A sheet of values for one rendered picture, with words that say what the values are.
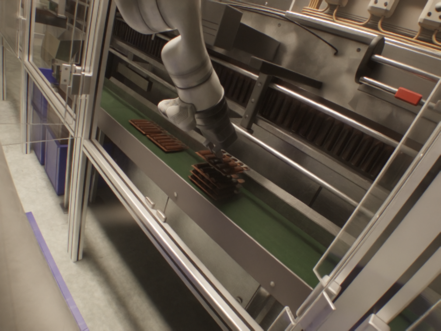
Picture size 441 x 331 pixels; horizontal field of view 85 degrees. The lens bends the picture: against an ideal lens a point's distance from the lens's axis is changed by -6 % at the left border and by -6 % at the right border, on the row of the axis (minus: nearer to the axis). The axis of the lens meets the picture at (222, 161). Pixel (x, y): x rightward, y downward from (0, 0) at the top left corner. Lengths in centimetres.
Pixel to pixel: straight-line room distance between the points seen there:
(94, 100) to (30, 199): 87
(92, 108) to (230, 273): 71
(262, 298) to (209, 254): 48
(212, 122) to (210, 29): 32
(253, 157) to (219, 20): 38
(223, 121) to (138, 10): 23
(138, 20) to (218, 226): 40
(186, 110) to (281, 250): 32
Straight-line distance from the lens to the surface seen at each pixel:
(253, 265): 53
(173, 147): 75
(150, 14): 37
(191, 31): 37
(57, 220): 148
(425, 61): 71
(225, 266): 97
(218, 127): 48
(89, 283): 124
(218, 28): 70
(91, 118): 90
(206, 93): 43
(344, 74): 85
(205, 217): 58
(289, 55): 93
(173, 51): 40
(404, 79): 70
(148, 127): 85
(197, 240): 103
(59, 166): 151
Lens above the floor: 101
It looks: 24 degrees down
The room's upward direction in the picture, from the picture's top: 21 degrees clockwise
